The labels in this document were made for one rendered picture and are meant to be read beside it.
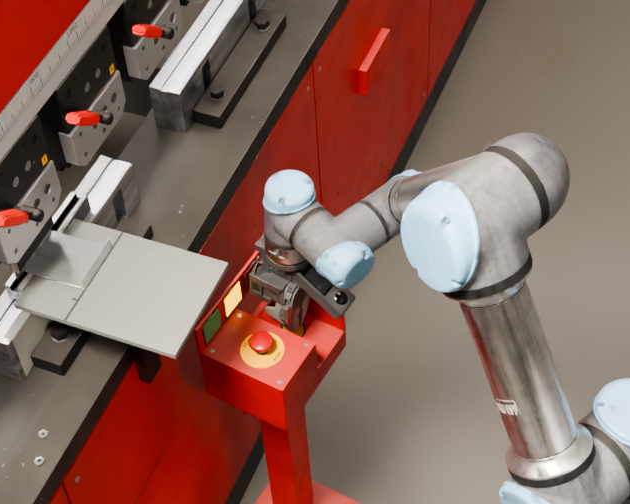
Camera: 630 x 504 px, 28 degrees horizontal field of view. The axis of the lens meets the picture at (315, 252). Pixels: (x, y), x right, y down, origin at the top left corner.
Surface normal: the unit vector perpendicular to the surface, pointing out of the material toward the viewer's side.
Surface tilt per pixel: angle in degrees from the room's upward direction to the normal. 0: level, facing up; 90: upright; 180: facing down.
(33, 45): 90
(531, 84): 0
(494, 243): 64
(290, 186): 5
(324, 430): 0
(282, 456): 90
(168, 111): 90
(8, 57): 90
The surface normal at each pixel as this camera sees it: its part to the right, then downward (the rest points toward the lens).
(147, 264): -0.04, -0.65
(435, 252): -0.80, 0.40
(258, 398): -0.51, 0.67
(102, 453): 0.92, 0.26
